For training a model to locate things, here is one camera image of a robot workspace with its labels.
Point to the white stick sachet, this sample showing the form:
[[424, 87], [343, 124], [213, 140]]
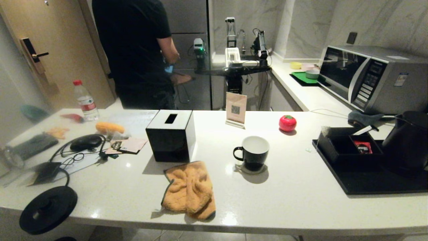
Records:
[[364, 130]]

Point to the pink bowl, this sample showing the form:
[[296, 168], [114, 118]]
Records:
[[308, 66]]

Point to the black round kettle base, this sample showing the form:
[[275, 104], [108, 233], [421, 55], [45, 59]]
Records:
[[57, 201]]

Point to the black rounded floor object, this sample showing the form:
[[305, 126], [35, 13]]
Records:
[[65, 239]]

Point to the red sachet packet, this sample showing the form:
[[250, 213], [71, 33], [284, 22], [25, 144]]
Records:
[[362, 147]]

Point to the wooden door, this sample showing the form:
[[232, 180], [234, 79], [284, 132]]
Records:
[[60, 50]]

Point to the black computer mouse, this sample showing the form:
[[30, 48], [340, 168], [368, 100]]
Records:
[[85, 143]]

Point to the black electric kettle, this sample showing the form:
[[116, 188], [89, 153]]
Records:
[[408, 144]]

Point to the black mug white inside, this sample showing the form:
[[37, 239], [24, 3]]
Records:
[[254, 160]]

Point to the white plastic stand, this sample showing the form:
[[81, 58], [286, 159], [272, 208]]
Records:
[[232, 55]]

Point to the orange fries toy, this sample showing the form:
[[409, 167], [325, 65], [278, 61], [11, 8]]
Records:
[[57, 132]]

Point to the beige QR code sign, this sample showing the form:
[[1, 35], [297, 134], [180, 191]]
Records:
[[235, 107]]

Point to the dark green card box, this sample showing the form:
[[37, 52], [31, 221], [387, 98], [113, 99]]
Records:
[[46, 171]]

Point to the black compartment organizer box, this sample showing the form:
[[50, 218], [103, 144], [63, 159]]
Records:
[[334, 147]]

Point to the dark wall socket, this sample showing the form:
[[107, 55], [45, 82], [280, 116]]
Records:
[[351, 37]]

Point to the device with green light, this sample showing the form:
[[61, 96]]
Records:
[[199, 47]]

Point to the silver microwave oven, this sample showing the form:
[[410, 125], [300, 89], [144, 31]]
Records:
[[384, 83]]

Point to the laptop with blue screen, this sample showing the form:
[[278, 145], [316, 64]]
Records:
[[169, 69]]

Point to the large black serving tray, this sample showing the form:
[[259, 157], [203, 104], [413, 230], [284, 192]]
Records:
[[367, 180]]

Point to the person in black shirt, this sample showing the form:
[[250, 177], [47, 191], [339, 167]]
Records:
[[133, 50]]

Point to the round grey coaster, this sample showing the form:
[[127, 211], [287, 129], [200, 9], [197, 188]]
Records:
[[239, 168]]

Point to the pink flat packet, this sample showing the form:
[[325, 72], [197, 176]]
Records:
[[133, 144]]

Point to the grey green bowl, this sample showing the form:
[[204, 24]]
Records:
[[312, 74]]

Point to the chrome faucet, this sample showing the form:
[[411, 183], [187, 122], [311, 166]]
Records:
[[242, 36]]

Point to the yellow corn cob toy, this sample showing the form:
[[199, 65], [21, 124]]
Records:
[[108, 127]]

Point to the teal round object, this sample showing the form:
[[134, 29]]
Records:
[[33, 112]]

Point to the green board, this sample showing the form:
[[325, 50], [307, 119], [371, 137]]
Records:
[[302, 77]]

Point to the orange fluffy towel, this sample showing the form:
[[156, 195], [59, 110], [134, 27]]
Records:
[[189, 190]]

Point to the black background robot arm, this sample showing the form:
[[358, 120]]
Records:
[[260, 45]]

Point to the black background shelf board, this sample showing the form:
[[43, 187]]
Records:
[[240, 70]]

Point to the clear water bottle red cap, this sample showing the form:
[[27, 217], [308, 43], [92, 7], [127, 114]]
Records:
[[86, 103]]

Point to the small wooden side table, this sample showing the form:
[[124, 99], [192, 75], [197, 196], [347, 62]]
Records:
[[182, 79]]

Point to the yellow bowl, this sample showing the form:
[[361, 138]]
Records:
[[296, 65]]

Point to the red tomato toy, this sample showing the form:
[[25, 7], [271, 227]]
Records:
[[287, 124]]

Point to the black tissue box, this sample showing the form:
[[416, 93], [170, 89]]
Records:
[[170, 144]]

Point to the grey blue rag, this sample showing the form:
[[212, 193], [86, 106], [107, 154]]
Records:
[[361, 117]]

